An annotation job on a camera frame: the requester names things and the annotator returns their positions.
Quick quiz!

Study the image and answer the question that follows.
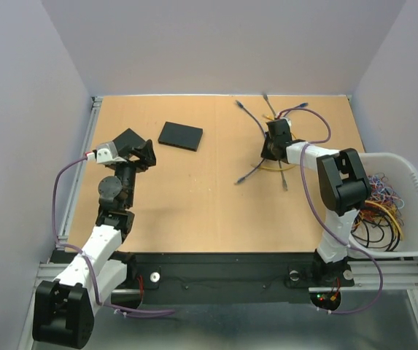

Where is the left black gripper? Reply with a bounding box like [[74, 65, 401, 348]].
[[111, 139, 155, 209]]

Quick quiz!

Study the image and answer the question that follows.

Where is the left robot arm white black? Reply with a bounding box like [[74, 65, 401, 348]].
[[32, 136, 156, 349]]

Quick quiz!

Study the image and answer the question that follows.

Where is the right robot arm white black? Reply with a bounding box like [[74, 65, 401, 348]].
[[261, 119, 371, 284]]

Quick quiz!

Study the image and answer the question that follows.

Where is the white plastic bin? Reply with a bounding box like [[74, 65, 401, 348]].
[[350, 153, 418, 259]]

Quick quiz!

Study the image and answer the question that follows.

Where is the black network switch left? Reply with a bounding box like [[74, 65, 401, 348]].
[[112, 128, 145, 158]]

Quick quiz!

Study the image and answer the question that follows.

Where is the black network switch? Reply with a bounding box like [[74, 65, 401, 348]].
[[112, 128, 145, 158], [158, 122, 203, 152]]

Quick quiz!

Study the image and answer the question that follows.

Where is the yellow ethernet cable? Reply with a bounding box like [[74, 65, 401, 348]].
[[261, 113, 299, 172]]

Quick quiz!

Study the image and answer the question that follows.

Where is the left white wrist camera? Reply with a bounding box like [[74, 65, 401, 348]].
[[96, 141, 125, 165]]

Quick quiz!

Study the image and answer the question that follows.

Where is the black network switch centre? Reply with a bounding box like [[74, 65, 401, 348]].
[[158, 122, 203, 152]]

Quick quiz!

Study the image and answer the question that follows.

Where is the grey ethernet cable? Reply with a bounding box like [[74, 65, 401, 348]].
[[262, 93, 290, 191]]

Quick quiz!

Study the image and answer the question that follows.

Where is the aluminium frame rail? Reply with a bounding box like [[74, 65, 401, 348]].
[[58, 96, 104, 244]]

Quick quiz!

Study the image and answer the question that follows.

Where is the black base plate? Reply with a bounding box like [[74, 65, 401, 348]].
[[108, 252, 354, 312]]

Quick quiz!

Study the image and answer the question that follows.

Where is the tangle of coloured cables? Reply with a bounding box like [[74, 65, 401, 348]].
[[349, 171, 407, 253]]

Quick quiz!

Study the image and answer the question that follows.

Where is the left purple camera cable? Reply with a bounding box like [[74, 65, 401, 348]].
[[53, 155, 176, 318]]

